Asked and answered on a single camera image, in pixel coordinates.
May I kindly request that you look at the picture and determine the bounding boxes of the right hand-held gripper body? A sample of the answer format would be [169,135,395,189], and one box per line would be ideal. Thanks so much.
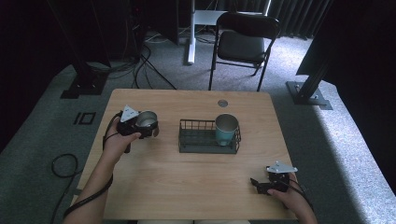
[266,160,298,191]

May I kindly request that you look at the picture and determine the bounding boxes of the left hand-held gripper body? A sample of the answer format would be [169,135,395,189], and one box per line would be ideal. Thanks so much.
[116,105,148,139]

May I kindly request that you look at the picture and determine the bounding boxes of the silver metal cup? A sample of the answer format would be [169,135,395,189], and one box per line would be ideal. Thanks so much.
[134,110,160,138]

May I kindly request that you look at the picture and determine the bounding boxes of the black wire basket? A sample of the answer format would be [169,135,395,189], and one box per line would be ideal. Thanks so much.
[177,119,242,155]

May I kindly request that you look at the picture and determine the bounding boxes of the teal metal cup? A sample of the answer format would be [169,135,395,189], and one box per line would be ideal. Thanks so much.
[214,113,240,147]

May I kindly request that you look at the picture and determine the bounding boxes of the person's right hand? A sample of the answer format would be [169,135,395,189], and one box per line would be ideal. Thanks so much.
[267,180,316,217]

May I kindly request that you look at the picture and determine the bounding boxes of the person's left hand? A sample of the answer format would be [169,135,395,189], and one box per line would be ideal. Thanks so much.
[102,119,142,166]

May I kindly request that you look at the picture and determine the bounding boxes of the black metal stand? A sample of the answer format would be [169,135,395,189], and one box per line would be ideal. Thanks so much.
[46,0,110,100]
[286,52,333,111]

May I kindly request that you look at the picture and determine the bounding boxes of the dark cabinet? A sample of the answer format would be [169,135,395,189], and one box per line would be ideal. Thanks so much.
[124,0,180,60]

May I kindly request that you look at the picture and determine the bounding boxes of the black folding chair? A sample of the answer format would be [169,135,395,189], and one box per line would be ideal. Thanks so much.
[207,11,280,92]

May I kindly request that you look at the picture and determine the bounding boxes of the dark curtain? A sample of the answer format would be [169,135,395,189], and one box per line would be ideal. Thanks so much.
[214,0,332,40]

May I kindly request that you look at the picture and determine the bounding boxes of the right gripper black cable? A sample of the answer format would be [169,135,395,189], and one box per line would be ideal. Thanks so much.
[279,177,314,210]

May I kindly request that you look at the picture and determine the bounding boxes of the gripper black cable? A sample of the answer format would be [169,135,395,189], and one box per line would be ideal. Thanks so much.
[50,111,123,224]
[279,177,314,210]

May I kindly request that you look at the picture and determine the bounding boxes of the bundle of black floor cables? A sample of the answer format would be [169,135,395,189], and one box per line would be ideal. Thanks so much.
[86,43,177,91]

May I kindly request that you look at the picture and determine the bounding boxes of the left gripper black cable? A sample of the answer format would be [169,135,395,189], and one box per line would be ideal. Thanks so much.
[50,111,123,224]

